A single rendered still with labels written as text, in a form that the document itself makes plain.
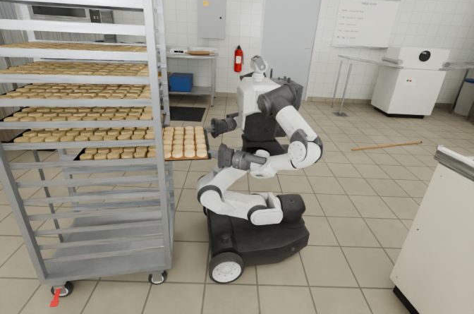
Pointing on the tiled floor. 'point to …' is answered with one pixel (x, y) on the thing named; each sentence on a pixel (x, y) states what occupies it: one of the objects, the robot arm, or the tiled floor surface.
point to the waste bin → (465, 97)
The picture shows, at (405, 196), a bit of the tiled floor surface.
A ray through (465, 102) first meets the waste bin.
